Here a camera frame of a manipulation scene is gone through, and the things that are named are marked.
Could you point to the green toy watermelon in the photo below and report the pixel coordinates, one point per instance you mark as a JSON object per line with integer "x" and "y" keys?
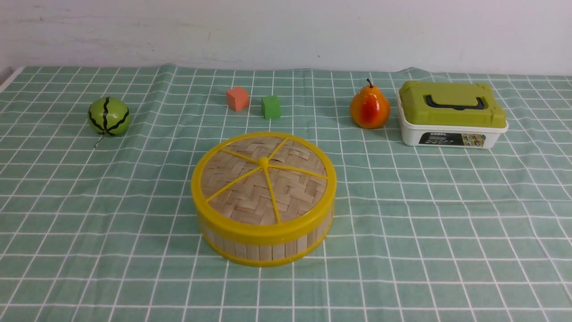
{"x": 108, "y": 116}

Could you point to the orange foam cube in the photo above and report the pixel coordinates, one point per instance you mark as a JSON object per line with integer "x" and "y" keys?
{"x": 237, "y": 98}

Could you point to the orange toy pear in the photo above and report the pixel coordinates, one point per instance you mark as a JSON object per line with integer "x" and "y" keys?
{"x": 369, "y": 108}

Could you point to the yellow woven steamer lid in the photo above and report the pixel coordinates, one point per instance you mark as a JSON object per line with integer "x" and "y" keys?
{"x": 264, "y": 188}

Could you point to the yellow bamboo steamer basket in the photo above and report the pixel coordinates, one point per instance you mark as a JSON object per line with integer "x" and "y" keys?
{"x": 274, "y": 254}

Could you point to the green lidded white box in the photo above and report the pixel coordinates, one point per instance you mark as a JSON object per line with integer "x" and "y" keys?
{"x": 450, "y": 114}

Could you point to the green foam cube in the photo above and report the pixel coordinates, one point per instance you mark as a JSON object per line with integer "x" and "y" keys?
{"x": 271, "y": 107}

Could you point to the green checkered tablecloth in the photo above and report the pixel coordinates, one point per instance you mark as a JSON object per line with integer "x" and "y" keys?
{"x": 421, "y": 234}

